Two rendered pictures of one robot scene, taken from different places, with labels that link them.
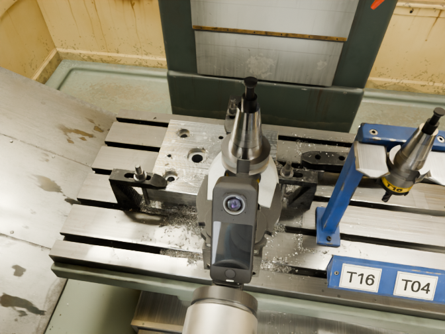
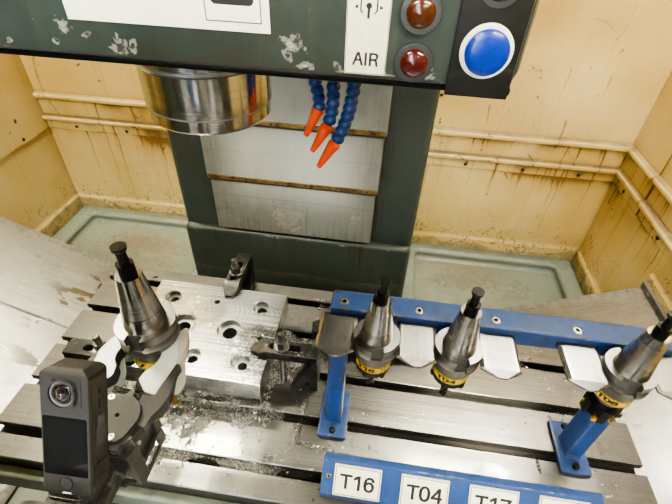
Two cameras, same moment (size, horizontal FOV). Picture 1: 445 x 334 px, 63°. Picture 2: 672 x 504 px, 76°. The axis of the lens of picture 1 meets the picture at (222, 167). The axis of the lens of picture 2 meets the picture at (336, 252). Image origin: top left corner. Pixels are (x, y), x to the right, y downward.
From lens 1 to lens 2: 0.22 m
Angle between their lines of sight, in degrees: 11
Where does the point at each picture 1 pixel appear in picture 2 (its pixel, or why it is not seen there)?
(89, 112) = (95, 267)
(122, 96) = (147, 249)
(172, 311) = not seen: outside the picture
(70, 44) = (93, 189)
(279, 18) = (301, 168)
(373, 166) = (334, 342)
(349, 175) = not seen: hidden behind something
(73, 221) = (17, 405)
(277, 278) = (259, 483)
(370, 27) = (403, 180)
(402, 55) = (465, 210)
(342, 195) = (332, 375)
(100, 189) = not seen: hidden behind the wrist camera
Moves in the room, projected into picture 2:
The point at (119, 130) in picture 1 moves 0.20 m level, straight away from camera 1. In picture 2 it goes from (109, 291) to (107, 243)
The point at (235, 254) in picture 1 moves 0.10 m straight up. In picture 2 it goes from (70, 458) to (16, 392)
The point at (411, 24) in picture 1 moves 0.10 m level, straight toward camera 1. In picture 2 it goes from (468, 177) to (460, 190)
